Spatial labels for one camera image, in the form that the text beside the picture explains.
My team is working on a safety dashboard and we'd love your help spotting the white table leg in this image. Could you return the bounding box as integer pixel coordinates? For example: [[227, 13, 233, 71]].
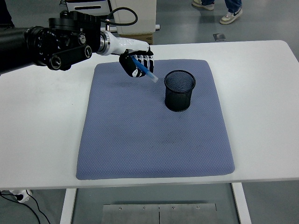
[[59, 188, 77, 224], [231, 183, 252, 224]]

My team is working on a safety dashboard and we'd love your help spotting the grey metal plate with screws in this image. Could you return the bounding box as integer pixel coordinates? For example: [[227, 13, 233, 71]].
[[102, 203, 217, 224]]

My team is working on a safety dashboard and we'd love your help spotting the blue marker pen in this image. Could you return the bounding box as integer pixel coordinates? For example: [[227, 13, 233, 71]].
[[130, 55, 159, 83]]

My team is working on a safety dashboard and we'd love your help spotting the white pedestal cabinet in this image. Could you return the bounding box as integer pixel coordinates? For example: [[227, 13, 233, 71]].
[[106, 0, 161, 35]]

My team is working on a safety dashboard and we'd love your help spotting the blue-grey textured mat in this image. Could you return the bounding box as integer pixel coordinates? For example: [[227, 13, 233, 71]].
[[76, 59, 236, 181]]

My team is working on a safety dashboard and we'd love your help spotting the person in blue jeans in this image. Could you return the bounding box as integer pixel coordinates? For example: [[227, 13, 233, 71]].
[[191, 0, 243, 25]]

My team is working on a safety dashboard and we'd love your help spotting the brown cardboard box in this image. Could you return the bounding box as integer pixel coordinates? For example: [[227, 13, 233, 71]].
[[119, 33, 154, 45]]

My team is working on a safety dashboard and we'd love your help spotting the white power strip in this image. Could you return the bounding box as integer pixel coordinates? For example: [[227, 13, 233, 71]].
[[9, 189, 33, 203]]

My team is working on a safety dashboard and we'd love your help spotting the black mesh pen holder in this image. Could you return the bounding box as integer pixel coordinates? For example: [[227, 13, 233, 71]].
[[164, 70, 197, 112]]

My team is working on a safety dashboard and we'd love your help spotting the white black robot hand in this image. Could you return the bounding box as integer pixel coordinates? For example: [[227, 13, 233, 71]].
[[108, 31, 156, 79]]

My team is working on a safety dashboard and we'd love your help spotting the black floor cable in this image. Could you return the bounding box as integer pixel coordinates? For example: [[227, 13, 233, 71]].
[[0, 190, 51, 224]]

